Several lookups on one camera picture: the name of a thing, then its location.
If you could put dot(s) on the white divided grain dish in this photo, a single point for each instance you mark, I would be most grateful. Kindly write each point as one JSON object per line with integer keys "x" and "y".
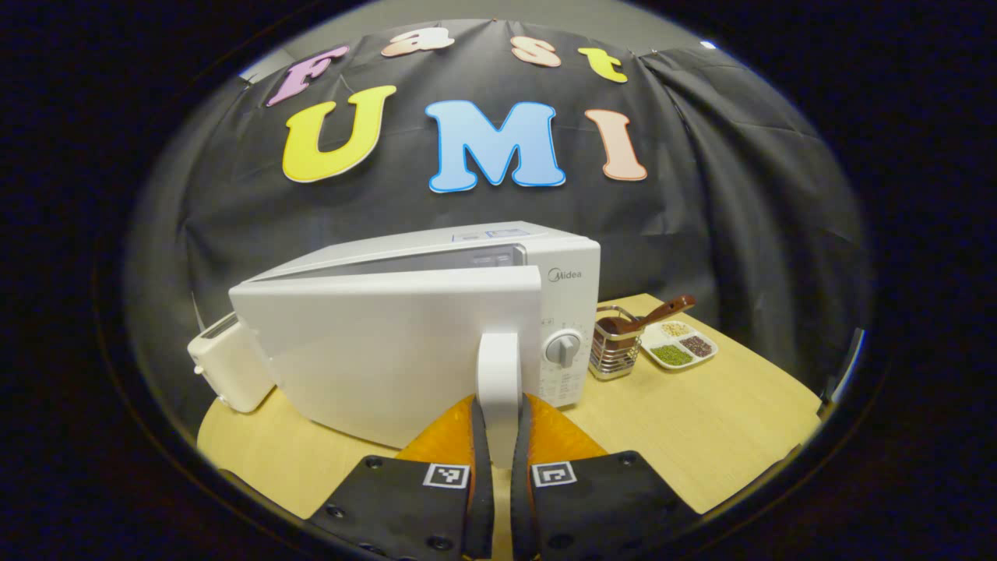
{"x": 676, "y": 354}

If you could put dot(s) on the white toaster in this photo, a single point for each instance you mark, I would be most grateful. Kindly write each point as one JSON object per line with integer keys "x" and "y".
{"x": 230, "y": 370}

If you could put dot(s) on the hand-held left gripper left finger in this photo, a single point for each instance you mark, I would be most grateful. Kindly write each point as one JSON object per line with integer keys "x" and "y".
{"x": 479, "y": 467}

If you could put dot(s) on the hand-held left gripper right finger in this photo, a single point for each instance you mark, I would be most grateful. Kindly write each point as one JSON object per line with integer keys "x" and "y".
{"x": 520, "y": 499}

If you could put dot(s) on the white microwave oven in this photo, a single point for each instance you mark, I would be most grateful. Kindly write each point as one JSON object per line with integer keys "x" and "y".
{"x": 374, "y": 351}

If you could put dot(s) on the black backdrop cloth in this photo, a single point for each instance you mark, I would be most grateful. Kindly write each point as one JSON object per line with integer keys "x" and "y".
{"x": 740, "y": 195}

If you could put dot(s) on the brown wooden spoon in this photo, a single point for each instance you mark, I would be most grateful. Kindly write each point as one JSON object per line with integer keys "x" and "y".
{"x": 662, "y": 310}

